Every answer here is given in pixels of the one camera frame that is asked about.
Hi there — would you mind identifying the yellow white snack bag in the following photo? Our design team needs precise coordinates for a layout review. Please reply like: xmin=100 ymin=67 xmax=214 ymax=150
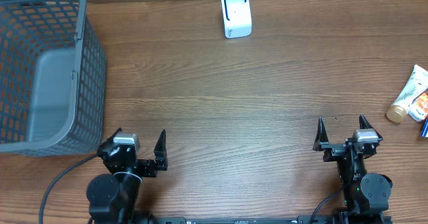
xmin=421 ymin=118 xmax=428 ymax=138

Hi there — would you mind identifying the grey plastic shopping basket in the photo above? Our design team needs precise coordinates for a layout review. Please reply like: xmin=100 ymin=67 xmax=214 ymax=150
xmin=1 ymin=0 xmax=106 ymax=156

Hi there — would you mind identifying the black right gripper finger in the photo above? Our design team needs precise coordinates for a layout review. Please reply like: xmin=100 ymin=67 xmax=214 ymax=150
xmin=312 ymin=117 xmax=329 ymax=150
xmin=359 ymin=114 xmax=373 ymax=129

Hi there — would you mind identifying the small orange white packet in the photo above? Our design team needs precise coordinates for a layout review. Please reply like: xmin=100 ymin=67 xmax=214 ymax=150
xmin=409 ymin=92 xmax=427 ymax=122

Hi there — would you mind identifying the white gold cosmetic tube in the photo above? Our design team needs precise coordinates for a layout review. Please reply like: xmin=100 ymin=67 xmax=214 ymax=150
xmin=386 ymin=65 xmax=427 ymax=123

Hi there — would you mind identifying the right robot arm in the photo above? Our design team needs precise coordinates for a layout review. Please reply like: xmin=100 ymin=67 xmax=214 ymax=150
xmin=308 ymin=114 xmax=393 ymax=223

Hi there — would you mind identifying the white barcode scanner stand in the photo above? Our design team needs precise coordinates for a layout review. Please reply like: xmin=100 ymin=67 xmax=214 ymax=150
xmin=221 ymin=0 xmax=252 ymax=39

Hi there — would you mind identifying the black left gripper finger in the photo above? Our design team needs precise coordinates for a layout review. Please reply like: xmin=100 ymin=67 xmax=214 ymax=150
xmin=154 ymin=130 xmax=167 ymax=160
xmin=106 ymin=128 xmax=122 ymax=143

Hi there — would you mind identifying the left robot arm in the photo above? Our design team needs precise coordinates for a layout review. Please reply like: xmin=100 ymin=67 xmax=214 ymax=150
xmin=86 ymin=128 xmax=168 ymax=224

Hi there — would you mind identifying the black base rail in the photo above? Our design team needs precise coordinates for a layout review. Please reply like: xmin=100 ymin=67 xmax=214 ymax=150
xmin=130 ymin=215 xmax=393 ymax=224

